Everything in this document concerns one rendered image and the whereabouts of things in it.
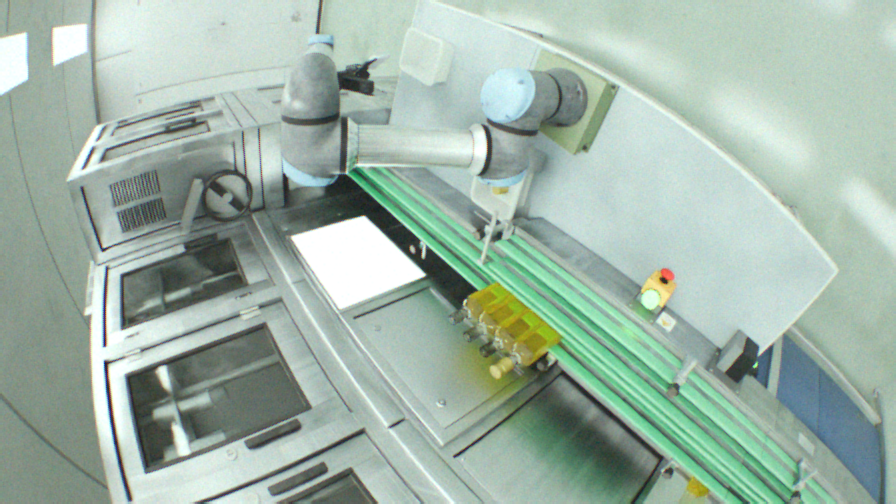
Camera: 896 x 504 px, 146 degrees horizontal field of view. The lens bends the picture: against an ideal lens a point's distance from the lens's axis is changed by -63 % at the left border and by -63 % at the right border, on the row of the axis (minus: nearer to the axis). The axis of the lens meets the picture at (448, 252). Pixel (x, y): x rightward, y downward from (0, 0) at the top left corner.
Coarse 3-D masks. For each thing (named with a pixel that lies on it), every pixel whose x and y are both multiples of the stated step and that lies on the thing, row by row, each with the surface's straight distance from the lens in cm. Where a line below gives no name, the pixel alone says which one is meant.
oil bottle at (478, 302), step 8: (488, 288) 97; (496, 288) 98; (504, 288) 99; (472, 296) 94; (480, 296) 94; (488, 296) 95; (496, 296) 96; (504, 296) 97; (464, 304) 93; (472, 304) 92; (480, 304) 92; (488, 304) 93; (472, 312) 92; (480, 312) 92; (472, 320) 93
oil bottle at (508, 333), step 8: (528, 312) 95; (512, 320) 91; (520, 320) 92; (528, 320) 93; (536, 320) 94; (504, 328) 89; (512, 328) 89; (520, 328) 90; (528, 328) 91; (496, 336) 88; (504, 336) 88; (512, 336) 88; (520, 336) 89; (504, 344) 88; (512, 344) 88
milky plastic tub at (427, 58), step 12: (408, 36) 143; (420, 36) 145; (432, 36) 131; (408, 48) 144; (420, 48) 147; (432, 48) 141; (444, 48) 128; (408, 60) 146; (420, 60) 147; (432, 60) 141; (444, 60) 130; (408, 72) 140; (420, 72) 140; (432, 72) 140; (444, 72) 132; (432, 84) 130
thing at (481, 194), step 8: (472, 184) 115; (480, 184) 116; (520, 184) 103; (472, 192) 116; (480, 192) 118; (488, 192) 120; (512, 192) 114; (480, 200) 116; (488, 200) 117; (496, 200) 118; (504, 200) 117; (512, 200) 115; (488, 208) 113; (496, 208) 114; (504, 208) 114; (512, 208) 106; (504, 216) 111; (512, 216) 108
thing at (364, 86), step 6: (342, 78) 124; (348, 78) 122; (354, 78) 122; (360, 78) 122; (342, 84) 124; (348, 84) 123; (354, 84) 122; (360, 84) 120; (366, 84) 119; (372, 84) 119; (348, 90) 124; (354, 90) 122; (360, 90) 121; (366, 90) 119; (372, 90) 120
